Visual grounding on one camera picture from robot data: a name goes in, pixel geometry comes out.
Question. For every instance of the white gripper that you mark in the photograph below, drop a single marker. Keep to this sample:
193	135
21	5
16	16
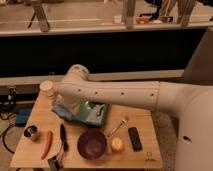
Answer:
72	105

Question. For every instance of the yellow blue sponge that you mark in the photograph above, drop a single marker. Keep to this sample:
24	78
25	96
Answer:
63	112

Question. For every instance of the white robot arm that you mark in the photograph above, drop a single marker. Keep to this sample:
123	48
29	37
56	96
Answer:
191	104

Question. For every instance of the white plastic cup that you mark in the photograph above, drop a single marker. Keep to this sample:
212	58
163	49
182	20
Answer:
47	88

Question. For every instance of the metal cup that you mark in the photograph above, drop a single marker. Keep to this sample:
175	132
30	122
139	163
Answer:
32	133

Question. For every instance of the green plastic tray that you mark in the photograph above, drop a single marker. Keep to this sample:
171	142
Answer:
82	116

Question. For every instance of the grey blue cloth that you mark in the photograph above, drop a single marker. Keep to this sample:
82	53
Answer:
96	112

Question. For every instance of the orange carrot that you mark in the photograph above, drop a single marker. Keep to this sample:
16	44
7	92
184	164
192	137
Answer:
48	144

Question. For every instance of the purple bowl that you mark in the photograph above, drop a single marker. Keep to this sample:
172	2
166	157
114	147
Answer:
91	144

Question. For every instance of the blue box on floor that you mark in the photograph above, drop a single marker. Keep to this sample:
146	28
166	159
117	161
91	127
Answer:
22	117

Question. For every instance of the yellow round fruit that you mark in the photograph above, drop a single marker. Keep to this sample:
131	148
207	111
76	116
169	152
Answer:
117	145

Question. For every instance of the small metal clip object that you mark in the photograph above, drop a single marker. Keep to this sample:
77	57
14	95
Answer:
54	164

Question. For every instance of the black remote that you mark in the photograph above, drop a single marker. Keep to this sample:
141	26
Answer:
135	139

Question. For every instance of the black handled knife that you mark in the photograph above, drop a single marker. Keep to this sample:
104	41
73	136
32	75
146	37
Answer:
63	138

